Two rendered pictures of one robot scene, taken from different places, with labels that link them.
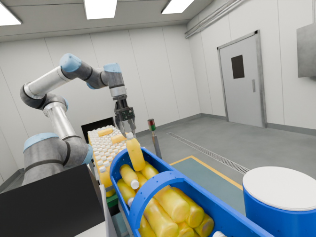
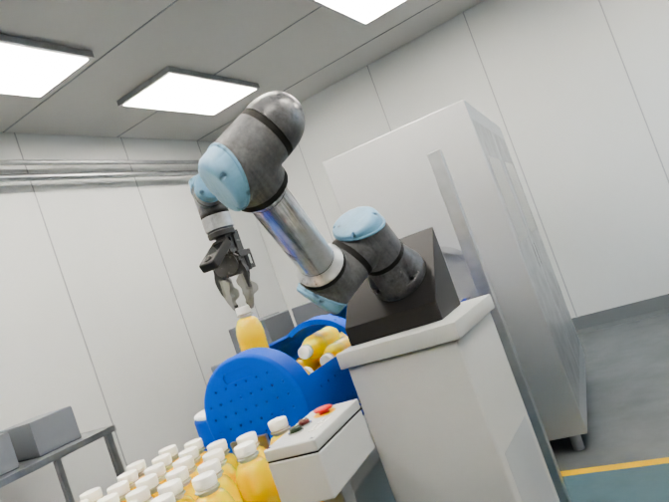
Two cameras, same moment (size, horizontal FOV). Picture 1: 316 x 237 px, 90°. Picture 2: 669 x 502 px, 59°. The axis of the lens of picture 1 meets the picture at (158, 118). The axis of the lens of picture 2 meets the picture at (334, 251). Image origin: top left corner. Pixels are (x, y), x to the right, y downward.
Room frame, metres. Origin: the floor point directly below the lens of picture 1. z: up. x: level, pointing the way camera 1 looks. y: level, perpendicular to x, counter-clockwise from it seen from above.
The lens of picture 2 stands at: (1.62, 1.47, 1.33)
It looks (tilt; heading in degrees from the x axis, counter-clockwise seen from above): 2 degrees up; 228
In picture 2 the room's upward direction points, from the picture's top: 20 degrees counter-clockwise
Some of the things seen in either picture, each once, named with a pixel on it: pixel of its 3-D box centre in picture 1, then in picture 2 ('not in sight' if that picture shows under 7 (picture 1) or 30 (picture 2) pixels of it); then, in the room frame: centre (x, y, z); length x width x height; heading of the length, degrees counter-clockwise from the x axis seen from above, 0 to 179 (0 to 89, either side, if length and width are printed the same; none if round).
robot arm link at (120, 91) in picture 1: (119, 91); (217, 224); (0.79, 0.16, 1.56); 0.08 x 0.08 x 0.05
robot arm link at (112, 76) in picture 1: (113, 75); (208, 195); (0.79, 0.16, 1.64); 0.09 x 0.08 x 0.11; 63
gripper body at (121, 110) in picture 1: (123, 108); (230, 253); (0.78, 0.16, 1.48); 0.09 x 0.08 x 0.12; 25
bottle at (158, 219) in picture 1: (156, 215); (339, 352); (0.48, 0.08, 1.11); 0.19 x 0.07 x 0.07; 25
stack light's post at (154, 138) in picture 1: (165, 185); not in sight; (1.44, 0.07, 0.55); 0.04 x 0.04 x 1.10; 25
